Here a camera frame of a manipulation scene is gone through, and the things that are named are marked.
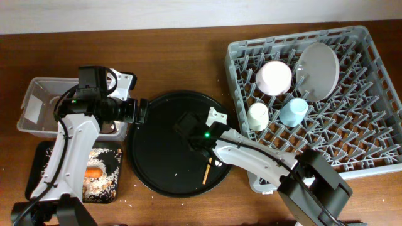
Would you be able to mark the pale green plate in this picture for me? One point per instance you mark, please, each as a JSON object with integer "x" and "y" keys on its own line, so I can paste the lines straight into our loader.
{"x": 318, "y": 72}

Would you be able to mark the cream cup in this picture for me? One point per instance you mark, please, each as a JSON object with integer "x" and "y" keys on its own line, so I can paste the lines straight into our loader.
{"x": 258, "y": 117}

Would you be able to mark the white label on bin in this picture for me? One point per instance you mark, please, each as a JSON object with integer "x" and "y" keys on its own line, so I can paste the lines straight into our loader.
{"x": 33, "y": 109}

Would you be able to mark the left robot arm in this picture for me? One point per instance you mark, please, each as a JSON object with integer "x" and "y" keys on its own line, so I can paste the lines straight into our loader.
{"x": 101, "y": 95}

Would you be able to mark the white plastic fork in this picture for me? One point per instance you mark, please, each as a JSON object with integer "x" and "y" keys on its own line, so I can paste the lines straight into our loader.
{"x": 217, "y": 163}

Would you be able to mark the white bowl with food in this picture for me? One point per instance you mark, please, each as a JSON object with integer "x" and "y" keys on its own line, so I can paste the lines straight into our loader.
{"x": 274, "y": 78}

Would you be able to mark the grey dishwasher rack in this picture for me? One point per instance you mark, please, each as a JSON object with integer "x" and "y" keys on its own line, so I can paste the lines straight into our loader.
{"x": 357, "y": 128}

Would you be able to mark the black rectangular tray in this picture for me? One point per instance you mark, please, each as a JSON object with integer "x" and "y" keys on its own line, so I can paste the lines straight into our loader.
{"x": 41, "y": 159}

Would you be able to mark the light blue cup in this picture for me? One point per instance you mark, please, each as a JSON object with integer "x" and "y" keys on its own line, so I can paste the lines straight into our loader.
{"x": 293, "y": 112}

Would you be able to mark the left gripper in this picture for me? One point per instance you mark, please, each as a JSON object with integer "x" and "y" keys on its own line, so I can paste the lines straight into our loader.
{"x": 131, "y": 115}

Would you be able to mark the spilled rice food waste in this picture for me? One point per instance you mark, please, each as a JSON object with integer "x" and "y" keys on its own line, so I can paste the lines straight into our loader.
{"x": 101, "y": 190}

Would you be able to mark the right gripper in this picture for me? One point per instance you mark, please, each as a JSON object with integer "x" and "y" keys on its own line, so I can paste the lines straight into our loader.
{"x": 194, "y": 145}

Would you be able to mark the round black serving tray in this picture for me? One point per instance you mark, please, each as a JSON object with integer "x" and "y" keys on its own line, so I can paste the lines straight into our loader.
{"x": 157, "y": 154}

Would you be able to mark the wooden chopstick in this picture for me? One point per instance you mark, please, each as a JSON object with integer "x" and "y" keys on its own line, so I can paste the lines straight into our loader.
{"x": 207, "y": 171}

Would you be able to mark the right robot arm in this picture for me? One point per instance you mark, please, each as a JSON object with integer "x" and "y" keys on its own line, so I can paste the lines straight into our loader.
{"x": 313, "y": 191}

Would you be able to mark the clear plastic waste bin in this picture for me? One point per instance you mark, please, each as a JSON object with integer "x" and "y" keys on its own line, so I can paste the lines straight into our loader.
{"x": 49, "y": 90}

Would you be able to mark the orange carrot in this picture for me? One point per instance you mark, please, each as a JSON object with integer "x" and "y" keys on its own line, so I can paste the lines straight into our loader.
{"x": 93, "y": 173}

